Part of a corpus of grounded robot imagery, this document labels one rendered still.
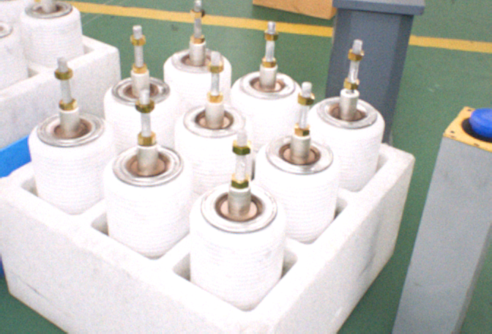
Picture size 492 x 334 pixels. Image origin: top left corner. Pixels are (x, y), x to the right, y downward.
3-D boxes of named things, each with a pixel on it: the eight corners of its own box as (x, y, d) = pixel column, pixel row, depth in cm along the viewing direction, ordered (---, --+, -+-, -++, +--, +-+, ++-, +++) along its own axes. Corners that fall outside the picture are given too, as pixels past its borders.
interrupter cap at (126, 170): (101, 184, 63) (100, 178, 63) (126, 144, 69) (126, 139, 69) (172, 194, 62) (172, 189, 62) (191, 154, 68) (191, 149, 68)
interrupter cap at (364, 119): (352, 96, 81) (353, 91, 81) (389, 123, 76) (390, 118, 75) (304, 108, 78) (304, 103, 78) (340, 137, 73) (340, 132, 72)
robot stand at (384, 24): (317, 115, 126) (335, -30, 110) (389, 123, 125) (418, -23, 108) (312, 154, 114) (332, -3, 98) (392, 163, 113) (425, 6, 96)
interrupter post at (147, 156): (133, 173, 65) (132, 146, 63) (140, 160, 67) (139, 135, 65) (155, 176, 65) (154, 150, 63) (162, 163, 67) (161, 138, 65)
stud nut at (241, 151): (236, 157, 55) (236, 149, 55) (228, 148, 57) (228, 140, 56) (255, 153, 56) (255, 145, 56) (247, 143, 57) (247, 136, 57)
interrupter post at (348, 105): (348, 109, 78) (351, 86, 76) (359, 118, 77) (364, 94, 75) (332, 113, 77) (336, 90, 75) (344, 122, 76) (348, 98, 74)
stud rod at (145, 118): (143, 157, 64) (139, 93, 60) (142, 151, 65) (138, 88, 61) (152, 156, 64) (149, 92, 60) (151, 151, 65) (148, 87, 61)
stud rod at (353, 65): (343, 97, 76) (351, 40, 71) (348, 95, 76) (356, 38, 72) (350, 101, 75) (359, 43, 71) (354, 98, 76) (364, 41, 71)
